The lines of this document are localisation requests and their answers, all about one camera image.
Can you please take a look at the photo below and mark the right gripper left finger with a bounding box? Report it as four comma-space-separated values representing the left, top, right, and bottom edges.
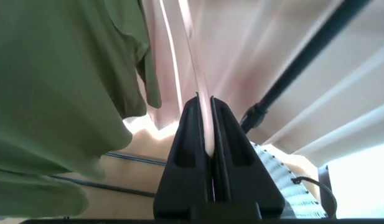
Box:
152, 92, 213, 219

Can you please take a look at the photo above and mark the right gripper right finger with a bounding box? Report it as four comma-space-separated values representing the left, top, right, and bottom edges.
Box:
210, 95, 286, 219

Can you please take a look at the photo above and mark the pink clothes hanger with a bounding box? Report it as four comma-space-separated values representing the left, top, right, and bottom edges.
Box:
178, 0, 216, 158

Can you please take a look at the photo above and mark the green printed shirt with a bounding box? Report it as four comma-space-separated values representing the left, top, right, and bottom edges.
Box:
0, 0, 162, 218

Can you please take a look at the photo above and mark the white laundry basket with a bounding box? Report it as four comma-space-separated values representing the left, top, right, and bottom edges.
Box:
250, 141, 338, 218

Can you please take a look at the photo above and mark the black clothes rack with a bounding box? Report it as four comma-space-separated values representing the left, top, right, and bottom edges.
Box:
51, 0, 372, 198

